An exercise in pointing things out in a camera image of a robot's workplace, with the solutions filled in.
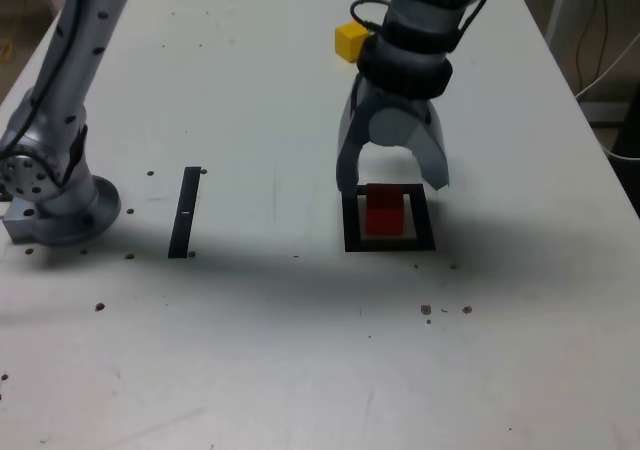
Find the thin black cable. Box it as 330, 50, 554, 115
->
574, 0, 604, 91

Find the black tape square outline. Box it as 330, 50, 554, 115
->
340, 183, 437, 253

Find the dark flat box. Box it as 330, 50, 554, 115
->
579, 101, 640, 127

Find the yellow cube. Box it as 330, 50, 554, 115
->
334, 21, 374, 65

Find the black tape strip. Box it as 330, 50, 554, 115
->
167, 166, 203, 260

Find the white frame post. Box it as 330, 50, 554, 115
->
544, 0, 574, 47

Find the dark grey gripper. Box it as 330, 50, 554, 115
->
334, 75, 452, 194

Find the white cable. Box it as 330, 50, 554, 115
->
573, 34, 640, 100

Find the red cube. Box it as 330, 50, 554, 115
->
363, 183, 405, 236

